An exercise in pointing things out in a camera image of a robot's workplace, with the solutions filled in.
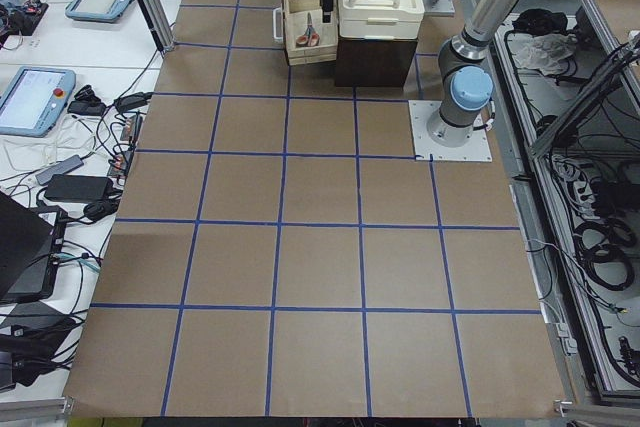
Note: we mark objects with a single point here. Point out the dark brown drawer cabinet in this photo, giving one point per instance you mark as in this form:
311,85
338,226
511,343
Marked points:
373,63

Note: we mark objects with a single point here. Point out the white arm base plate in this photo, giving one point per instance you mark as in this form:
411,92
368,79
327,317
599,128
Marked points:
435,140

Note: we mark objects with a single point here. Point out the blue teach pendant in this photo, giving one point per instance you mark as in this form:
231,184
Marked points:
34,100
104,11

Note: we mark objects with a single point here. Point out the black laptop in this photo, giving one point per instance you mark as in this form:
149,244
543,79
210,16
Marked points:
31,239

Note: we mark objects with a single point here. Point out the near blue teach pendant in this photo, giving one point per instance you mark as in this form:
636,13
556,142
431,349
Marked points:
34,100

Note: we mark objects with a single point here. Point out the grey orange scissors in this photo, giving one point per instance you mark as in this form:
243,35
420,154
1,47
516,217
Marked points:
310,38

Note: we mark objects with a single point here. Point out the wooden drawer with white handle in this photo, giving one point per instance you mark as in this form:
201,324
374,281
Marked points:
298,25

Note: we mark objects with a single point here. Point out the far blue teach pendant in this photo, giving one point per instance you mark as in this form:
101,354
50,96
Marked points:
104,11

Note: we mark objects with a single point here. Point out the black power adapter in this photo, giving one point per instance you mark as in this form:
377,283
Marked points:
77,188

